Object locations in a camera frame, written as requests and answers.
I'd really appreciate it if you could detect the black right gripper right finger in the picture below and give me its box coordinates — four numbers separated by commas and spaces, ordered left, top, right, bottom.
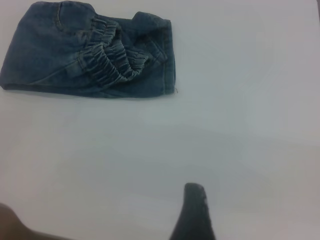
169, 182, 218, 240

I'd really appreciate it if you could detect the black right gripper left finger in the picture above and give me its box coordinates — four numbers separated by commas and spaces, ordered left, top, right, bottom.
0, 201, 26, 240

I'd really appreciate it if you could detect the blue denim shorts basketball print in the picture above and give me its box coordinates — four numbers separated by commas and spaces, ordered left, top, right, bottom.
0, 0, 179, 99

